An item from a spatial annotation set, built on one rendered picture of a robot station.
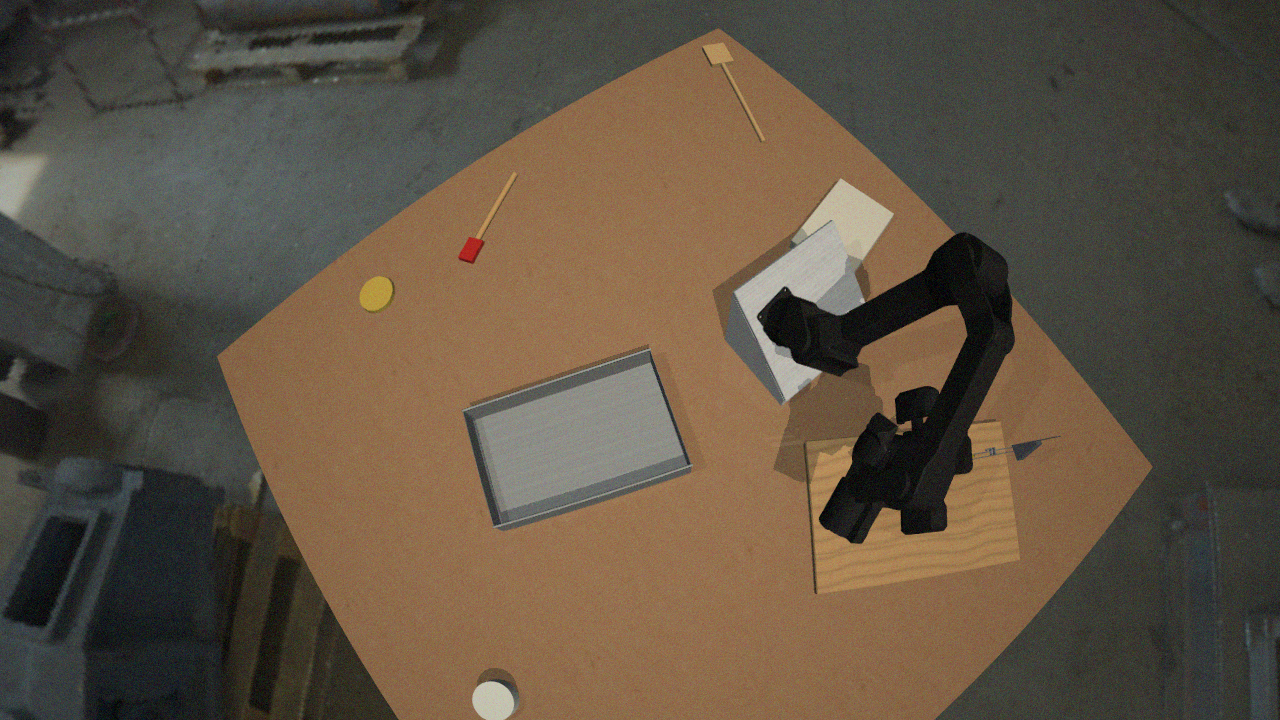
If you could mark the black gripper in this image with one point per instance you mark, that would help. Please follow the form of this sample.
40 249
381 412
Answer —
913 405

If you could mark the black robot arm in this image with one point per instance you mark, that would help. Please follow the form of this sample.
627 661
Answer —
887 471

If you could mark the yellow flat disc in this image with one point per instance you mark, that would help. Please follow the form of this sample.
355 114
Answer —
377 294

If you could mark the dark grey short cylinder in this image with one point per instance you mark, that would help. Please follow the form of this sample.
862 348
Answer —
496 699

